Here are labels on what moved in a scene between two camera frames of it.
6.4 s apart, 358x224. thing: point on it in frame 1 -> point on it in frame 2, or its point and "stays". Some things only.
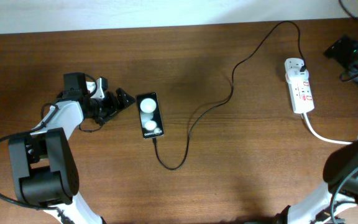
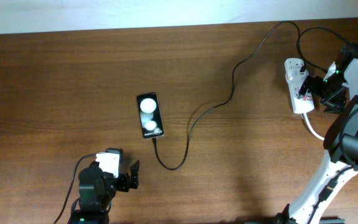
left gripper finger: (124, 99) -> (134, 182)
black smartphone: (150, 115) stays
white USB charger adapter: (293, 66) stays
